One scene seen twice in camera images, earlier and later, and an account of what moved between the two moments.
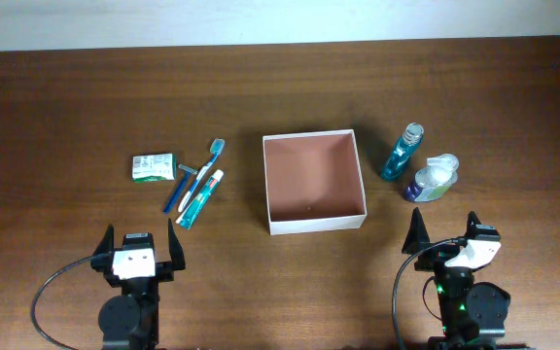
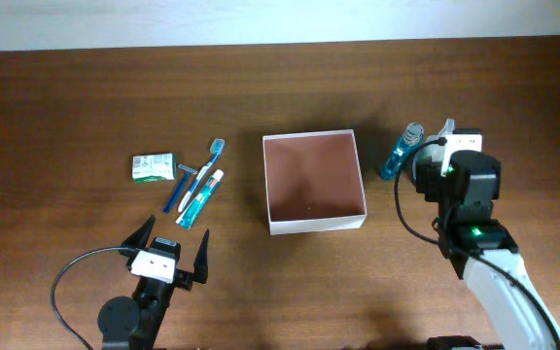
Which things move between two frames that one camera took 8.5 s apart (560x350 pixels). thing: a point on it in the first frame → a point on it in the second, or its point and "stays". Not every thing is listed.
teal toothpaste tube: [199, 200] stays
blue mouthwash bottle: [401, 155] stays
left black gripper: [102, 258] → [183, 278]
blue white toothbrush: [216, 147] stays
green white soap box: [153, 167] stays
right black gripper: [417, 236] → [495, 165]
